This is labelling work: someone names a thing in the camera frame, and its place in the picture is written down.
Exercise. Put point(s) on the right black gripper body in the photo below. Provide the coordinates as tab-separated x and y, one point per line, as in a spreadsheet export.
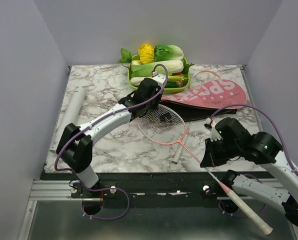
214	152

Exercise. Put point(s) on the dark green lettuce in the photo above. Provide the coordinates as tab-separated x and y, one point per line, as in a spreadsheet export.
167	52

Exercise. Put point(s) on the pink racket bag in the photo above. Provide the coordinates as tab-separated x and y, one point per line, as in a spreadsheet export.
202	101

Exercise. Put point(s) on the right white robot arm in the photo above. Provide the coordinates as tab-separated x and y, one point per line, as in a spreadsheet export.
264	150

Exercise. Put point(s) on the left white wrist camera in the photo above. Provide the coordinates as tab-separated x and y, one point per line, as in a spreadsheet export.
160	78

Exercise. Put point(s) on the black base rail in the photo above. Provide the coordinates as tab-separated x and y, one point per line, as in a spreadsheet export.
145	190

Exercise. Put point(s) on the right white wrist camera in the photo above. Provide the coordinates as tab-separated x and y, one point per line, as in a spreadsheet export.
210	126

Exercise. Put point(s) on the green vegetable basket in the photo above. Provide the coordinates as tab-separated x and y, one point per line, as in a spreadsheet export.
178	73

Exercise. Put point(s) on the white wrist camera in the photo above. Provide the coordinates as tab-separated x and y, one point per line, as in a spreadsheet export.
160	78
210	126

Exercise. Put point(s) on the yellow leafy vegetable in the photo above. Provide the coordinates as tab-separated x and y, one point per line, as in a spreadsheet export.
146	53

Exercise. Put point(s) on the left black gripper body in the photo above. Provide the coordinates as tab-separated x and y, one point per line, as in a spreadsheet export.
146	107

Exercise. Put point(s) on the white green napa cabbage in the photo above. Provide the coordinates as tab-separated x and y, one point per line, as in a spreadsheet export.
172	66

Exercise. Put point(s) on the white green celery stalk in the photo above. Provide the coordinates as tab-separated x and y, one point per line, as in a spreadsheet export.
174	81

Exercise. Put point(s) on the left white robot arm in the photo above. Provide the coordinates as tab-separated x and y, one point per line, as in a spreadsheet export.
76	143

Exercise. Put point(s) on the white shuttlecock tube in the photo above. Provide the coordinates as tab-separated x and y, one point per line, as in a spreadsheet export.
70	114

